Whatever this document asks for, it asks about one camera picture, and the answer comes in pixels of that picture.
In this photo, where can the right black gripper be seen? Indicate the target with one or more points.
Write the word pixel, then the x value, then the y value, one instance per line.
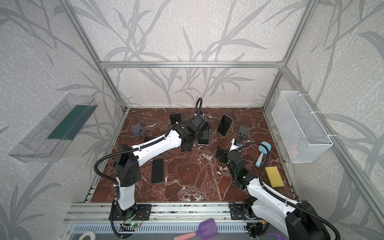
pixel 223 154

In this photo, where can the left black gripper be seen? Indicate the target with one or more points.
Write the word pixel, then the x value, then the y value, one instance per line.
pixel 202 132

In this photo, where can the black phone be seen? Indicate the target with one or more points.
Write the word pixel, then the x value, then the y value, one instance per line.
pixel 175 118
pixel 157 171
pixel 149 139
pixel 205 137

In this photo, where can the grey phone stand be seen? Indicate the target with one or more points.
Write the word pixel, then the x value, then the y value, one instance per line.
pixel 138 129

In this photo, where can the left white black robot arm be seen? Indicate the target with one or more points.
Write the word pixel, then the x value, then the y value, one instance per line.
pixel 130 159

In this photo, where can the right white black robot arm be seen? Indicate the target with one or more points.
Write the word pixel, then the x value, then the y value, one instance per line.
pixel 297 220

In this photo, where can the back right blue phone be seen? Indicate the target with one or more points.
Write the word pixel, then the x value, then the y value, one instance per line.
pixel 225 124

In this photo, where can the yellow sponge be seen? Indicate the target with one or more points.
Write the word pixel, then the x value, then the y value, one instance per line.
pixel 274 177

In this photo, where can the purple pink toy shovel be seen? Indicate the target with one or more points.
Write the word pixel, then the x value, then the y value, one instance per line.
pixel 207 230

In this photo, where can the white tape roll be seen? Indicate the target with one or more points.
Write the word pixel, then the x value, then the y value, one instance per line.
pixel 89 235

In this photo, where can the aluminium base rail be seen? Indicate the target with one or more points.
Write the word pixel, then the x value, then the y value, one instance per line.
pixel 158 217

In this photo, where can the white wire mesh basket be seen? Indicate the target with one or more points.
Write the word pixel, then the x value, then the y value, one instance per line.
pixel 304 137

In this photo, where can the clear plastic wall shelf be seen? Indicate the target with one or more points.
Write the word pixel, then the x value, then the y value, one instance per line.
pixel 47 141

